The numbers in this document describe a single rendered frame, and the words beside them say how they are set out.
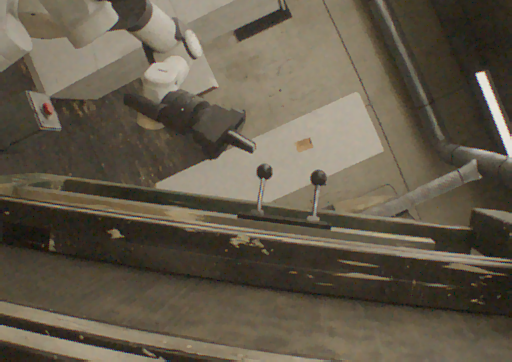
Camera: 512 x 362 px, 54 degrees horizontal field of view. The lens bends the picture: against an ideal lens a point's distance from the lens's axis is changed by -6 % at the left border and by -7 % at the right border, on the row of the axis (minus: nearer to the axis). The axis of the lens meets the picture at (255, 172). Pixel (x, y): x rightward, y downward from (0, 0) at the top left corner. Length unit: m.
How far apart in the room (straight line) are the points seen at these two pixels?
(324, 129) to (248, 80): 4.61
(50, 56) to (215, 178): 1.97
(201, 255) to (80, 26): 0.36
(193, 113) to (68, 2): 0.53
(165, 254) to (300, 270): 0.19
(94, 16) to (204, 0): 2.81
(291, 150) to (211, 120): 3.72
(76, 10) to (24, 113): 0.92
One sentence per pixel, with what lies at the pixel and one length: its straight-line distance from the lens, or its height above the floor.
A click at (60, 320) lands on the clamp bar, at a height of 1.39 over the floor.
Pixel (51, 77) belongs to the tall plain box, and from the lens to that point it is 3.72.
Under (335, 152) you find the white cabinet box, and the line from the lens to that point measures 4.79.
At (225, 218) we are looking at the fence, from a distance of 1.13.
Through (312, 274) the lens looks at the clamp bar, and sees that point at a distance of 0.75.
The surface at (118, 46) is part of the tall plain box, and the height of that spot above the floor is 0.66.
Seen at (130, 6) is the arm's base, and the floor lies 1.34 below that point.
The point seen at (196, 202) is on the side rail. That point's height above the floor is 1.23.
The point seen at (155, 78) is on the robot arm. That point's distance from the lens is 1.14.
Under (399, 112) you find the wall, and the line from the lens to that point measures 9.30.
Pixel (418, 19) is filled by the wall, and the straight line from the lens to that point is 9.50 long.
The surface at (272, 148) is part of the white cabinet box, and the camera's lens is 4.80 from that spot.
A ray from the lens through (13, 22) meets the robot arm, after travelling 0.69.
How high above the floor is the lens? 1.59
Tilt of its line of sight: 8 degrees down
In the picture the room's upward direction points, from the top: 66 degrees clockwise
